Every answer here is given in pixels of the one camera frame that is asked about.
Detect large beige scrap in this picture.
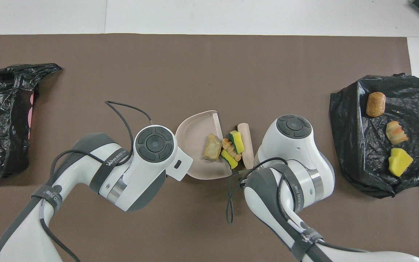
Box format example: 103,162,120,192
203,133,223,161

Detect beige plastic dustpan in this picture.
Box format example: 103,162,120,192
175,110,234,180

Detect small beige scrap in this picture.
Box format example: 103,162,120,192
221,138,242,162

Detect large yellow sponge piece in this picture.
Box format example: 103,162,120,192
229,130,245,155

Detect small yellow sponge dark edge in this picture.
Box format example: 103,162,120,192
221,149,238,170

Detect beige hand brush black bristles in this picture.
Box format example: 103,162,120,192
235,123,255,170

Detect brown bread roll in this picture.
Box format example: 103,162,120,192
366,92,386,118

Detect striped croissant toy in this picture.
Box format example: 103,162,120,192
386,121,409,145

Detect plain yellow sponge piece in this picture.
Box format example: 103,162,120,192
388,148,414,178

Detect brown table mat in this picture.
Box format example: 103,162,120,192
0,34,419,262

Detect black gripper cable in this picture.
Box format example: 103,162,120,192
104,101,152,164
226,157,288,224

